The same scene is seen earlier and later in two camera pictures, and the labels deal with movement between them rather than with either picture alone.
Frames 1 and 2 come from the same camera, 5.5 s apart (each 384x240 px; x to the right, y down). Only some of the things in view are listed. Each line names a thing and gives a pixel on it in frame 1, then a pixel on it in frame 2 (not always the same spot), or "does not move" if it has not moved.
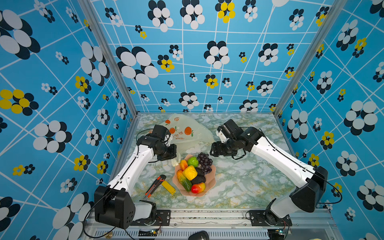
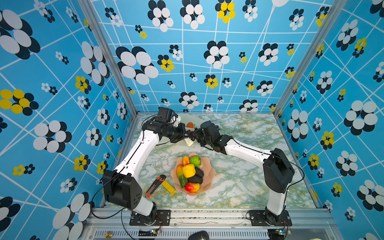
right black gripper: (216, 147) → (197, 134)
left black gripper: (172, 154) → (182, 134)
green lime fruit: (193, 161) does not move
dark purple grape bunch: (205, 162) → (190, 133)
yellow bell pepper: (190, 172) does not move
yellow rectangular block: (169, 188) does not move
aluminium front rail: (224, 224) does not move
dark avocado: (200, 171) does not move
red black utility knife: (155, 186) does not move
